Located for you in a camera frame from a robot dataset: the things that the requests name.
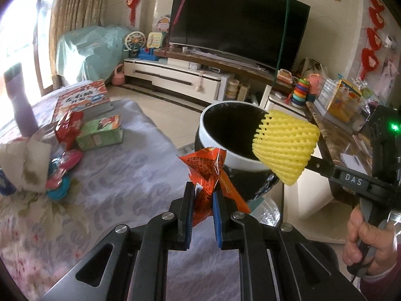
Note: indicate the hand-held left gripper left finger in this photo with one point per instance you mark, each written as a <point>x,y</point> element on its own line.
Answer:
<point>188,216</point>

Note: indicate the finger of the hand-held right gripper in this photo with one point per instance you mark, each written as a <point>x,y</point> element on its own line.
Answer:
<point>322,164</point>

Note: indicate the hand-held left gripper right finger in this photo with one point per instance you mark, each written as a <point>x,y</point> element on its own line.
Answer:
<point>218,225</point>

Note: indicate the yellow foam fruit net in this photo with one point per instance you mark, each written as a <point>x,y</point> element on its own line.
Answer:
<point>282,144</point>

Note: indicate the orange snack wrapper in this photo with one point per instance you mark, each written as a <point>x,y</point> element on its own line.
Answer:
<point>203,169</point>

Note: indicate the black white-rimmed trash bin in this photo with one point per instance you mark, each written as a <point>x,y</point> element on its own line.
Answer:
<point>228,125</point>

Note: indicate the blue round foil wrapper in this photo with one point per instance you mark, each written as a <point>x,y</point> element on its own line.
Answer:
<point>58,188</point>

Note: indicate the white tissue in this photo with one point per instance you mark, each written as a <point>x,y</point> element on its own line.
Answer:
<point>31,163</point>

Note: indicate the person's right forearm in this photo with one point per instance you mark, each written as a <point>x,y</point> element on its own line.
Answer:
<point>380,287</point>

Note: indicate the person's right hand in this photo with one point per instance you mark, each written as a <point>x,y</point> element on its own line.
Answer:
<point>357,241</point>

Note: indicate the yellow toy box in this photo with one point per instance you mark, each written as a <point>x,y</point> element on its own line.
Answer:
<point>343,100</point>

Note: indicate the pink plush toy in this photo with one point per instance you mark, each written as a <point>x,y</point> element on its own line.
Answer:
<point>314,84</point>

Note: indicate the small wooden toy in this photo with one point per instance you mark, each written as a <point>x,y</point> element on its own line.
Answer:
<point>285,76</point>

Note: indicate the green cardboard box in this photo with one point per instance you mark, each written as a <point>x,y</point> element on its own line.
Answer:
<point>100,131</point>

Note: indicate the green stick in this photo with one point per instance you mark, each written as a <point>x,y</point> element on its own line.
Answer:
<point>282,40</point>

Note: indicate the white TV stand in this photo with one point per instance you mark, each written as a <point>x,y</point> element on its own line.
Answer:
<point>175,73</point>

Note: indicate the red snack packet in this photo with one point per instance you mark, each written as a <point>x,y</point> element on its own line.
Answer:
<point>67,128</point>

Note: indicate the pink watering can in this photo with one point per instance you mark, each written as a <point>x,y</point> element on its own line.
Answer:
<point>118,76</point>

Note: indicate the red children's picture book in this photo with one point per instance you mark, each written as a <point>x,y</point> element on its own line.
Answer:
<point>84,97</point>

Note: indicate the blue toy vehicle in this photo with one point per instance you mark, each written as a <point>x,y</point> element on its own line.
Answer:
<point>147,54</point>

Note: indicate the black flat television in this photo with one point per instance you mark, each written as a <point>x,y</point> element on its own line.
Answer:
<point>235,22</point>

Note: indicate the yellow toy phone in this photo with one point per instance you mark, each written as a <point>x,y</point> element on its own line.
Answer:
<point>154,40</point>

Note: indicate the white ferris wheel toy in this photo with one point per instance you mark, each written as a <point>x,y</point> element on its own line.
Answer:
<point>134,40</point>

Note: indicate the teal covered furniture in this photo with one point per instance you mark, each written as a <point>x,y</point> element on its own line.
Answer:
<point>94,50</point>

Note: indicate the colourful house-shaped toy board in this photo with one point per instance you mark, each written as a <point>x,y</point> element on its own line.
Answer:
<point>163,23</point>

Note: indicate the purple insulated bottle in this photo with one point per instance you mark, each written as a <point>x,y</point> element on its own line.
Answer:
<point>22,106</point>

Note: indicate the pink stick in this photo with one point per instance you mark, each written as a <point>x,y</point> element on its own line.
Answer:
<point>181,4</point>

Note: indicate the red hanging knot ornament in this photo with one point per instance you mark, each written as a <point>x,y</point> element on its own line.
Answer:
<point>134,1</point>

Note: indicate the beige woven curtain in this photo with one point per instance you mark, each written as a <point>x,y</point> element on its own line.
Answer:
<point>75,3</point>

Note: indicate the glass balcony door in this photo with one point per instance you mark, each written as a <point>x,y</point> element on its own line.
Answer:
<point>22,31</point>

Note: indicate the white security camera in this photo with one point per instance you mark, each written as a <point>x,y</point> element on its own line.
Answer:
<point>391,41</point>

